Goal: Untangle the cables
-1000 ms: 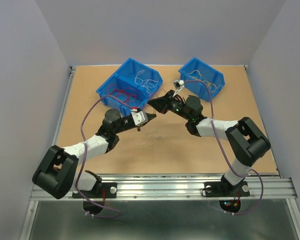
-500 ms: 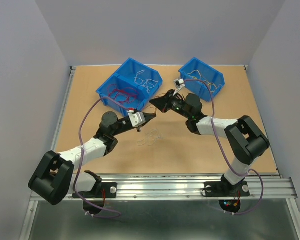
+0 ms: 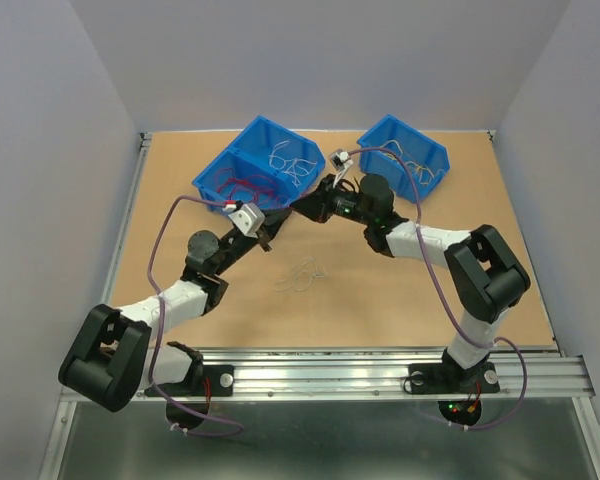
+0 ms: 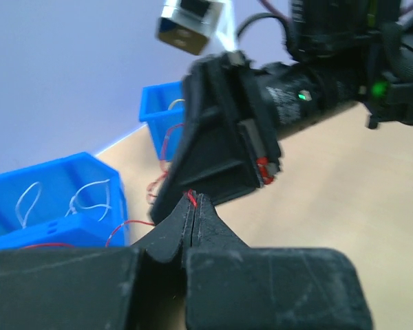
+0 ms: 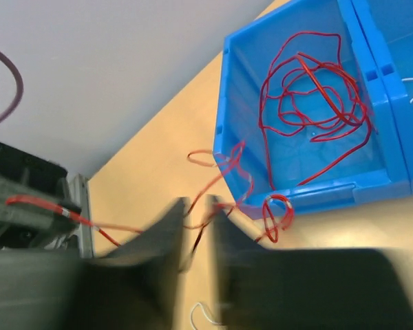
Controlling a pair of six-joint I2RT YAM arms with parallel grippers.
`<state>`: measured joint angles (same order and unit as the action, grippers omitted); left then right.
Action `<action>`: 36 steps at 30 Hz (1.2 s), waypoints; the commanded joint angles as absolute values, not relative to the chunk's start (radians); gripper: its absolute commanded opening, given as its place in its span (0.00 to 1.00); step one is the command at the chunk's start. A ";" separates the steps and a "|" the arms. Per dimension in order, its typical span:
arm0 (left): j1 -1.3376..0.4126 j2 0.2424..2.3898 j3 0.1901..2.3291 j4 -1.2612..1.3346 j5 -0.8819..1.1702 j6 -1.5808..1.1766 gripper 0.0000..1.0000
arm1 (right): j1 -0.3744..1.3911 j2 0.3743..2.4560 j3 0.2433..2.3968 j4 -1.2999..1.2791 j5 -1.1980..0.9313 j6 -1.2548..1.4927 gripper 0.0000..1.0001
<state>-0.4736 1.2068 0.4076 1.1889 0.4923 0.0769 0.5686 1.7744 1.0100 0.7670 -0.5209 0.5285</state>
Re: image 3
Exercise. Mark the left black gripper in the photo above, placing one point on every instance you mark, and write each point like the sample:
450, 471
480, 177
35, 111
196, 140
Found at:
272, 220

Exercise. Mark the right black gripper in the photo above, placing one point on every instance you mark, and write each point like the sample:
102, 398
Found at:
318, 203

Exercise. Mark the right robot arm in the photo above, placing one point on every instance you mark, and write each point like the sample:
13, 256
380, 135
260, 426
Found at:
488, 277

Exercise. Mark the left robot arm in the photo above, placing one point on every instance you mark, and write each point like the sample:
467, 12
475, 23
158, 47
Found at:
116, 350

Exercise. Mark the large divided blue bin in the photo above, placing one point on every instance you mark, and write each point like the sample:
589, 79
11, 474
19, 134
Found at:
266, 164

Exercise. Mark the small blue bin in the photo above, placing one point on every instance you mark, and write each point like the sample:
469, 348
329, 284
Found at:
416, 163

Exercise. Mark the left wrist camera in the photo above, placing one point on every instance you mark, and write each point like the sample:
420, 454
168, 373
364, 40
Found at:
247, 217

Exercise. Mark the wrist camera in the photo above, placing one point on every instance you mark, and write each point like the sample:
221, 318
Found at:
341, 160
247, 217

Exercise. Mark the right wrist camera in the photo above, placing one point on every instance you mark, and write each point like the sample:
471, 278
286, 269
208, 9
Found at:
341, 160

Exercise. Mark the aluminium frame rail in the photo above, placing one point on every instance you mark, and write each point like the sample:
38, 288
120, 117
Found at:
322, 315

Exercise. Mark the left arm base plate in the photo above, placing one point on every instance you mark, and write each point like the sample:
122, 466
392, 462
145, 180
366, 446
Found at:
215, 382

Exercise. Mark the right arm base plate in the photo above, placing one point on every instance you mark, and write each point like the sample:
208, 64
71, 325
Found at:
445, 379

